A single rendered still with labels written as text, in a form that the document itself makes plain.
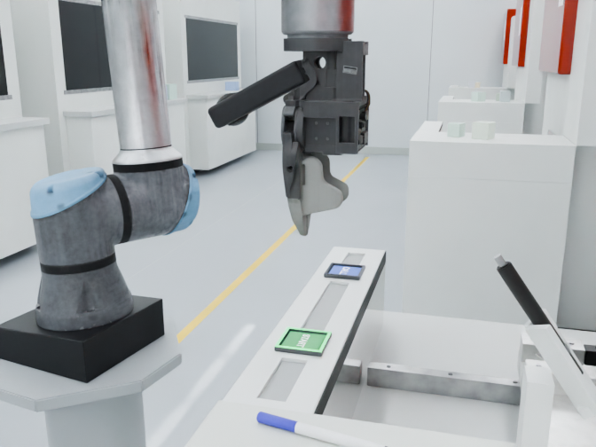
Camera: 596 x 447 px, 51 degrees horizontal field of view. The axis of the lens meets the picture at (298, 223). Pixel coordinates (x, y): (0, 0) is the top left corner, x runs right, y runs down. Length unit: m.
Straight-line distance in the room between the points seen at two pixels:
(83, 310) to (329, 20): 0.60
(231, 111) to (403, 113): 8.03
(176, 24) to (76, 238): 6.08
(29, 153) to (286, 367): 3.85
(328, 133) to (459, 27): 8.00
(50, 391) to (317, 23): 0.65
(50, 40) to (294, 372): 4.53
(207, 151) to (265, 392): 6.42
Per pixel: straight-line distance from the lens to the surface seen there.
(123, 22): 1.05
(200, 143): 7.05
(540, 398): 0.53
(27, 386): 1.03
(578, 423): 0.82
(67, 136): 5.16
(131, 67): 1.04
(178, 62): 7.00
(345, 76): 0.65
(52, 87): 5.09
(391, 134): 8.73
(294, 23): 0.65
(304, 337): 0.76
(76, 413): 1.09
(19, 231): 4.42
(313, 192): 0.67
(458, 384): 0.94
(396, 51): 8.67
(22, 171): 4.41
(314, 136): 0.66
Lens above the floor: 1.29
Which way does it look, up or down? 15 degrees down
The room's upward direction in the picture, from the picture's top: straight up
